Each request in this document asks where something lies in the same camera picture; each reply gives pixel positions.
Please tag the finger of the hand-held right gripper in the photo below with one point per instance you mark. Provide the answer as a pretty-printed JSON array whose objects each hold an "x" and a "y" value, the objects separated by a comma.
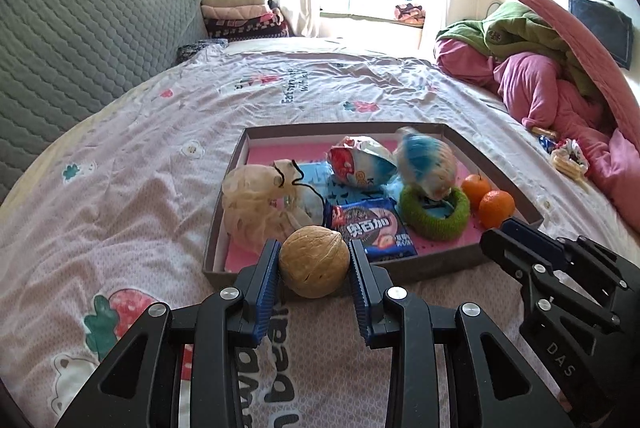
[
  {"x": 530, "y": 233},
  {"x": 510, "y": 250}
]

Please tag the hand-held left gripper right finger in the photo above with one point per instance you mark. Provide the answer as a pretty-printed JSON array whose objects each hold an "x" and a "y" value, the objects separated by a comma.
[{"x": 362, "y": 293}]

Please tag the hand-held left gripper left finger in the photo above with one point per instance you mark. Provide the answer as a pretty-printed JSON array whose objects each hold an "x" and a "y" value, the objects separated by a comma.
[{"x": 265, "y": 288}]

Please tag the orange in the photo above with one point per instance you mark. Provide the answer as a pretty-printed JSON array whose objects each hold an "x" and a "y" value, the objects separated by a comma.
[
  {"x": 497, "y": 208},
  {"x": 475, "y": 189}
]

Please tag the walnut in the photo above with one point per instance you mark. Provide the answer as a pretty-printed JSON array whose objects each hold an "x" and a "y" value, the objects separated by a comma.
[{"x": 314, "y": 260}]

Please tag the blue cookie packet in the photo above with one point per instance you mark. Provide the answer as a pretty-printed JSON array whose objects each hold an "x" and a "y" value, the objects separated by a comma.
[{"x": 375, "y": 228}]

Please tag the shallow grey cardboard box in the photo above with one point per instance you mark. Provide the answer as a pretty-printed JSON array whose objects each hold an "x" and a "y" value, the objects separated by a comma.
[{"x": 440, "y": 268}]

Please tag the clear candy bag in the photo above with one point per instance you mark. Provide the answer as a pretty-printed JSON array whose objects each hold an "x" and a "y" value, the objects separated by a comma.
[{"x": 425, "y": 163}]

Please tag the white red snack bag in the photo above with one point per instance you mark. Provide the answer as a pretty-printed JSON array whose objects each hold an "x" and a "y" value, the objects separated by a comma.
[{"x": 360, "y": 163}]

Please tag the yellow wafer packet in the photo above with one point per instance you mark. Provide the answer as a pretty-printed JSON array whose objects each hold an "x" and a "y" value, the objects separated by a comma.
[{"x": 567, "y": 163}]

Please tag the small blue snack packet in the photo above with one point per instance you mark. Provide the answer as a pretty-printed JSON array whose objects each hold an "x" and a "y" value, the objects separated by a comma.
[{"x": 547, "y": 144}]

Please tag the small yellow snack packet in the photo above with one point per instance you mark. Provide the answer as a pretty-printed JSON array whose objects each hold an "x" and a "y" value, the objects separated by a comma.
[{"x": 544, "y": 132}]

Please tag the magenta blanket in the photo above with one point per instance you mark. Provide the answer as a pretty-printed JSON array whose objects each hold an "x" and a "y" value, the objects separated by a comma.
[{"x": 535, "y": 83}]

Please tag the green garment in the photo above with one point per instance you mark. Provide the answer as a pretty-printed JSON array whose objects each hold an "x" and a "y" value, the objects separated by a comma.
[{"x": 520, "y": 28}]

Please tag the pink quilted cushion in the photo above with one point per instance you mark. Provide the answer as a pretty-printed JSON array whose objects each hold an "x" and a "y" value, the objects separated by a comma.
[{"x": 580, "y": 33}]

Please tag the black television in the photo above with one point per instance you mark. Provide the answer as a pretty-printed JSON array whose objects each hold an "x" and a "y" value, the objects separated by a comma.
[{"x": 600, "y": 28}]

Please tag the dark knitted cloth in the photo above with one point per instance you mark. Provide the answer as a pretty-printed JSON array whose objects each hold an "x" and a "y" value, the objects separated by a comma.
[{"x": 200, "y": 51}]

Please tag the patterned bag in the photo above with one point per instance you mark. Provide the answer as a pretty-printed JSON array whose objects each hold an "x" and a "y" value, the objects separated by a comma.
[{"x": 410, "y": 13}]

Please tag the dark patterned folded blanket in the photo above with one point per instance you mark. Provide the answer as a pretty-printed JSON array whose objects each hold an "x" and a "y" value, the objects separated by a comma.
[{"x": 247, "y": 31}]

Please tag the pink folded blanket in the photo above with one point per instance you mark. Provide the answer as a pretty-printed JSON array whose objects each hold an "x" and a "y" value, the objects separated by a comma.
[{"x": 235, "y": 12}]

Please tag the grey quilted headboard cover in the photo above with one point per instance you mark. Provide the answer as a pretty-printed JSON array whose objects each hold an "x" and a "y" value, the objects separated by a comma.
[{"x": 65, "y": 48}]

